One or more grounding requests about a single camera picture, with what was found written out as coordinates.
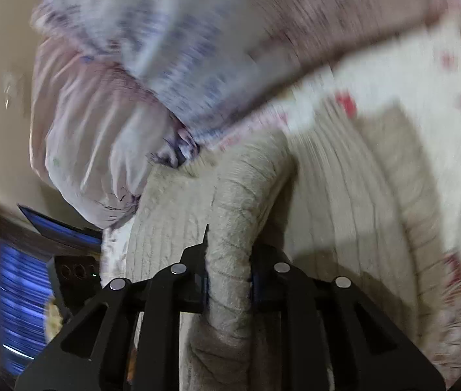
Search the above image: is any beige cable-knit sweater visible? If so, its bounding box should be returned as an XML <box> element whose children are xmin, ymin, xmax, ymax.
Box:
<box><xmin>127</xmin><ymin>102</ymin><xmax>459</xmax><ymax>391</ymax></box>

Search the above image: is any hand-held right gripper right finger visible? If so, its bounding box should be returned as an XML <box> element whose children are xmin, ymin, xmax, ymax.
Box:
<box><xmin>250</xmin><ymin>248</ymin><xmax>447</xmax><ymax>391</ymax></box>

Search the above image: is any lavender print pillow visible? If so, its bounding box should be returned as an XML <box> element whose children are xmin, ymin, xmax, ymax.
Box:
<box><xmin>31</xmin><ymin>0</ymin><xmax>308</xmax><ymax>153</ymax></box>

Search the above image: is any white floral quilted bedsheet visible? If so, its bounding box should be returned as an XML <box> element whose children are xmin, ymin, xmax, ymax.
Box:
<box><xmin>100</xmin><ymin>0</ymin><xmax>461</xmax><ymax>391</ymax></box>

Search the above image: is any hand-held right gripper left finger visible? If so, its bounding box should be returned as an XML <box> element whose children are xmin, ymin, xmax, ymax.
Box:
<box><xmin>15</xmin><ymin>224</ymin><xmax>211</xmax><ymax>391</ymax></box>

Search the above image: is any blue striped panel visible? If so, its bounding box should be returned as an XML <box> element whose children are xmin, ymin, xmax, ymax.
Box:
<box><xmin>0</xmin><ymin>205</ymin><xmax>103</xmax><ymax>377</ymax></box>

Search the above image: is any pale pink floral pillow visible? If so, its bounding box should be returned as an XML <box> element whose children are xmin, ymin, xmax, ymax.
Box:
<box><xmin>29</xmin><ymin>36</ymin><xmax>199</xmax><ymax>231</ymax></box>

